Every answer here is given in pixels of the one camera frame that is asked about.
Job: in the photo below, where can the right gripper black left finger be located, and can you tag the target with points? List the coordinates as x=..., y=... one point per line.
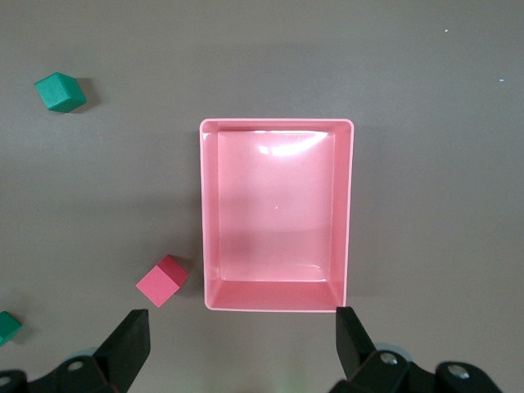
x=127, y=348

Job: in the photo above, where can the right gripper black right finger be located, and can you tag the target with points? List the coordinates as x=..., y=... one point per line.
x=352, y=344

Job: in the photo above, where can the red wooden cube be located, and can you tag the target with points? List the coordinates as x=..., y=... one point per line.
x=162, y=282

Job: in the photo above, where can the green wooden cube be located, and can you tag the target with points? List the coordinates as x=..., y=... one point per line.
x=7, y=329
x=59, y=94

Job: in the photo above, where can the pink plastic bin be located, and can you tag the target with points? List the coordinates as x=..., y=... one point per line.
x=278, y=204

